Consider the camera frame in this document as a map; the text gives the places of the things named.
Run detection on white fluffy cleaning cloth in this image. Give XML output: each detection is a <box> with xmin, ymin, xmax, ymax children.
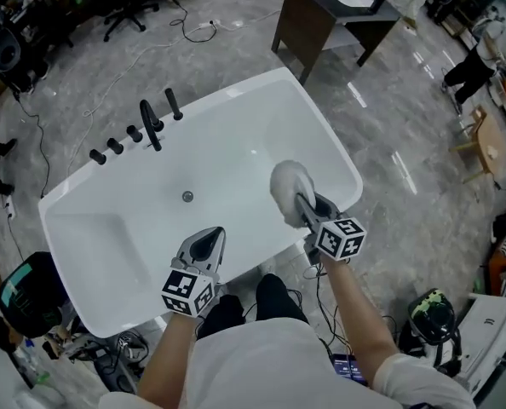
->
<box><xmin>269</xmin><ymin>159</ymin><xmax>318</xmax><ymax>228</ymax></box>

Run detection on white box appliance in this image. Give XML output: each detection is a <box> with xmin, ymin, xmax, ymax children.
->
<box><xmin>457</xmin><ymin>294</ymin><xmax>506</xmax><ymax>400</ymax></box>

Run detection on black phone with lit screen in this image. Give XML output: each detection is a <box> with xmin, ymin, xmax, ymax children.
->
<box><xmin>329</xmin><ymin>354</ymin><xmax>370</xmax><ymax>388</ymax></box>

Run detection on person's black trousers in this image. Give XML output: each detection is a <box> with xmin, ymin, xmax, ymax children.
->
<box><xmin>195</xmin><ymin>273</ymin><xmax>312</xmax><ymax>341</ymax></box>

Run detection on black hand shower handle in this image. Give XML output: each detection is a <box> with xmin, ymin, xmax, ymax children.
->
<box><xmin>164</xmin><ymin>88</ymin><xmax>184</xmax><ymax>122</ymax></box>

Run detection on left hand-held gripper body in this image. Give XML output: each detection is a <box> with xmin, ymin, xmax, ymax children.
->
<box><xmin>161</xmin><ymin>256</ymin><xmax>225</xmax><ymax>318</ymax></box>

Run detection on person's white shirt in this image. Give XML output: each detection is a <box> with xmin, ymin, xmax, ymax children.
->
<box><xmin>97</xmin><ymin>317</ymin><xmax>478</xmax><ymax>409</ymax></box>

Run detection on small wooden chair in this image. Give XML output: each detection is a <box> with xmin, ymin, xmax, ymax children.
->
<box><xmin>450</xmin><ymin>104</ymin><xmax>506</xmax><ymax>185</ymax></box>

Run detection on white bathtub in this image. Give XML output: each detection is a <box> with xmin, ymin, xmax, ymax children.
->
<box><xmin>37</xmin><ymin>66</ymin><xmax>364</xmax><ymax>339</ymax></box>

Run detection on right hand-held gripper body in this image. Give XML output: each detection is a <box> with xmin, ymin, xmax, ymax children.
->
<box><xmin>303</xmin><ymin>216</ymin><xmax>367</xmax><ymax>266</ymax></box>

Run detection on person's right forearm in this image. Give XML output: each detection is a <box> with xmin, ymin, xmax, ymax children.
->
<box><xmin>320</xmin><ymin>256</ymin><xmax>401</xmax><ymax>385</ymax></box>

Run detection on orange striped case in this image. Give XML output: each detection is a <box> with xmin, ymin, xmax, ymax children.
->
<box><xmin>486</xmin><ymin>232</ymin><xmax>506</xmax><ymax>298</ymax></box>

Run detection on person's left forearm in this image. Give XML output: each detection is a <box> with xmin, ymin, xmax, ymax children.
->
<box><xmin>137</xmin><ymin>313</ymin><xmax>204</xmax><ymax>400</ymax></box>

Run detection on black bathtub faucet set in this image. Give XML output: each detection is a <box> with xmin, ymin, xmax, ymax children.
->
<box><xmin>139</xmin><ymin>99</ymin><xmax>165</xmax><ymax>153</ymax></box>

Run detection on dark wooden vanity cabinet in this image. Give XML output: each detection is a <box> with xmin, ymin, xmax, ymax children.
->
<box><xmin>272</xmin><ymin>0</ymin><xmax>402</xmax><ymax>87</ymax></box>

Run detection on black office chair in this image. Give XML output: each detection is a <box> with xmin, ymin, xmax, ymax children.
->
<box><xmin>102</xmin><ymin>0</ymin><xmax>160</xmax><ymax>43</ymax></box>

